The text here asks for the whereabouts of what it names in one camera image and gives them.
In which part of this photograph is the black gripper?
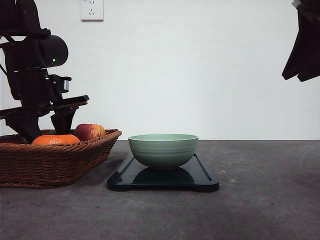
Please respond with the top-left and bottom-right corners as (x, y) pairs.
(0, 68), (89, 144)

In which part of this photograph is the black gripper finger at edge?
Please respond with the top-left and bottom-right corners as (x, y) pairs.
(282, 0), (320, 81)

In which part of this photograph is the green ceramic bowl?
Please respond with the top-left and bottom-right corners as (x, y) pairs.
(128, 133), (199, 168)

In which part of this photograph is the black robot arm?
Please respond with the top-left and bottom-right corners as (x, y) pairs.
(0, 0), (89, 142)

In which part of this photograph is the brown wicker basket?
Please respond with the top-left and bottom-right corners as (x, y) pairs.
(0, 129), (122, 189)

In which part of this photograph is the orange tangerine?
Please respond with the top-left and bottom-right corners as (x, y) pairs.
(31, 134), (81, 145)

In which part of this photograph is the dark purple fruit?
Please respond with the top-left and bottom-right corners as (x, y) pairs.
(0, 134), (34, 145)

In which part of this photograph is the red yellow apple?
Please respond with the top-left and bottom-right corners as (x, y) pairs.
(75, 123), (106, 142)

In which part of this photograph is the dark blue rectangular tray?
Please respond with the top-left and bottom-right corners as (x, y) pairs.
(107, 154), (220, 192)

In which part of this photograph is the white wall socket left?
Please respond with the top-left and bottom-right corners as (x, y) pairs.
(80, 0), (104, 24)

